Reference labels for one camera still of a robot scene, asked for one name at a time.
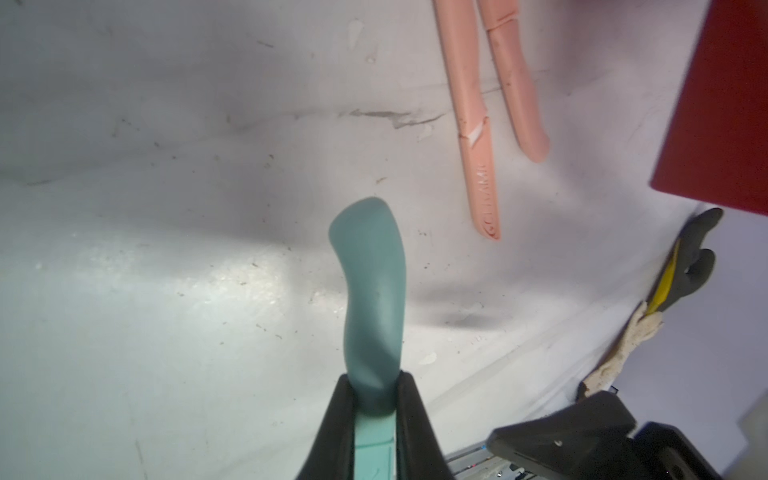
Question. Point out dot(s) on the black work glove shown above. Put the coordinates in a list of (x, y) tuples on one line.
[(688, 265)]

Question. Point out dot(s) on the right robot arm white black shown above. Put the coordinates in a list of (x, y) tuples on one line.
[(598, 438)]

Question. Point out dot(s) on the teal fruit knife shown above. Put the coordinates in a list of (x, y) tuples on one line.
[(368, 245)]

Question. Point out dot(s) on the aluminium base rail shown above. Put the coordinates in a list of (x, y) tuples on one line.
[(476, 462)]

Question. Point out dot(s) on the pink fruit knife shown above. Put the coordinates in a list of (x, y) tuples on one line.
[(501, 21), (458, 33)]

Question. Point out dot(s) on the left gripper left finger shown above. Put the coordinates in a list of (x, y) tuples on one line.
[(331, 456)]

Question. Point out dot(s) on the red drawer cabinet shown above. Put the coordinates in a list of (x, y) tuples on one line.
[(715, 149)]

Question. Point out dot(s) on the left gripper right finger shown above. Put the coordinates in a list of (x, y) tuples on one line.
[(418, 454)]

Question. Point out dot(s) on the beige cloth glove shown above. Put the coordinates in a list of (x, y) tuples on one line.
[(644, 324)]

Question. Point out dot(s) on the pink fruit knife lower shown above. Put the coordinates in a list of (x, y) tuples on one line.
[(458, 33)]

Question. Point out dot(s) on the pink fruit knife upper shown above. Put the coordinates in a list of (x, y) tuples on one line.
[(501, 21)]

